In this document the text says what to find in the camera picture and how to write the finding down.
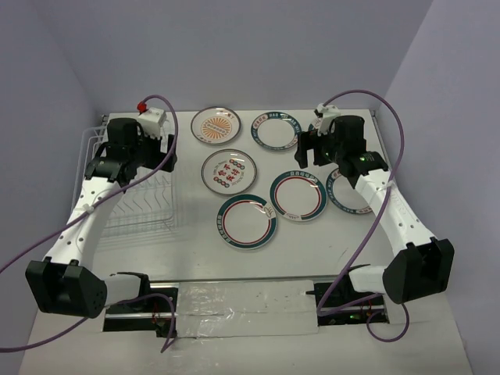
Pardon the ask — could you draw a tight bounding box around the green red ring plate front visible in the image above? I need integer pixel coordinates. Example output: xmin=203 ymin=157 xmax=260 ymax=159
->
xmin=216 ymin=194 xmax=277 ymax=251

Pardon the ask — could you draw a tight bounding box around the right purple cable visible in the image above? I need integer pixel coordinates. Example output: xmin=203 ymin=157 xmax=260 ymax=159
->
xmin=316 ymin=88 xmax=409 ymax=341

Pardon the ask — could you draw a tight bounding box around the orange sunburst plate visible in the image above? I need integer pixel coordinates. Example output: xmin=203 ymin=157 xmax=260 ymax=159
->
xmin=191 ymin=106 xmax=241 ymax=145

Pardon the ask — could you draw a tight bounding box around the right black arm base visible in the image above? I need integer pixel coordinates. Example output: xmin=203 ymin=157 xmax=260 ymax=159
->
xmin=306 ymin=280 xmax=388 ymax=327

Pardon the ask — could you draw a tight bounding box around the silver tape sheet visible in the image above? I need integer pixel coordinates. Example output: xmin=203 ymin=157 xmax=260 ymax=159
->
xmin=176 ymin=280 xmax=319 ymax=338

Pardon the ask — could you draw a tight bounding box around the white wire dish rack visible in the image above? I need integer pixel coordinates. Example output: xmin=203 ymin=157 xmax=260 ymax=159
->
xmin=72 ymin=112 xmax=177 ymax=238

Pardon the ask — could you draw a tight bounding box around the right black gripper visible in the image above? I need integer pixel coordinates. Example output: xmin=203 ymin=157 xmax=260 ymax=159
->
xmin=295 ymin=127 xmax=345 ymax=169

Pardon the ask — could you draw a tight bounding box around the red characters plate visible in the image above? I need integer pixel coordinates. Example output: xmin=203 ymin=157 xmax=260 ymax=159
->
xmin=201 ymin=148 xmax=257 ymax=196

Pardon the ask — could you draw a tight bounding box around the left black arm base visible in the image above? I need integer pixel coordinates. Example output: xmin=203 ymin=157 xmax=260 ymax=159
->
xmin=102 ymin=297 xmax=172 ymax=338

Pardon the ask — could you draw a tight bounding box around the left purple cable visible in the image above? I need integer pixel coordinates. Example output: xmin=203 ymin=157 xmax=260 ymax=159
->
xmin=0 ymin=93 xmax=180 ymax=355

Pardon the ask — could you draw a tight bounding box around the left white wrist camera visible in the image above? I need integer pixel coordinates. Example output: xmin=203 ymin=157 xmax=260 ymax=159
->
xmin=137 ymin=108 xmax=166 ymax=140

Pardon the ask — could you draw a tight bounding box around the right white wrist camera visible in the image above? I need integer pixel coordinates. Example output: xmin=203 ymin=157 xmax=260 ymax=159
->
xmin=314 ymin=104 xmax=341 ymax=136

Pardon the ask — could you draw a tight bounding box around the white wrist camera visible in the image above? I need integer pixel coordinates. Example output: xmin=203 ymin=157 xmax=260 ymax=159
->
xmin=137 ymin=108 xmax=166 ymax=140
xmin=314 ymin=104 xmax=341 ymax=136

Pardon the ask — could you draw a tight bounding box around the green red ring plate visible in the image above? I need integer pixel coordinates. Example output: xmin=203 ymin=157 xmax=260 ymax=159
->
xmin=216 ymin=194 xmax=277 ymax=251
xmin=270 ymin=170 xmax=327 ymax=222

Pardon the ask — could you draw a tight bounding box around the purple cable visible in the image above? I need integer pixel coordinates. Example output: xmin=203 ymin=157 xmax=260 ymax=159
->
xmin=0 ymin=93 xmax=180 ymax=355
xmin=316 ymin=88 xmax=409 ymax=341

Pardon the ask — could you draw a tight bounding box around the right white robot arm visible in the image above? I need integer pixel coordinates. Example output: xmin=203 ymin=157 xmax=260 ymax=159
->
xmin=295 ymin=116 xmax=455 ymax=305

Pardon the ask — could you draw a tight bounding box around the green rim lettered plate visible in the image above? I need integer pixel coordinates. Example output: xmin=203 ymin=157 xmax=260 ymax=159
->
xmin=251 ymin=111 xmax=302 ymax=152

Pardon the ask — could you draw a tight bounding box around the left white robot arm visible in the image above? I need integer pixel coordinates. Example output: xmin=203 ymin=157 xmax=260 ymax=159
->
xmin=25 ymin=116 xmax=177 ymax=318

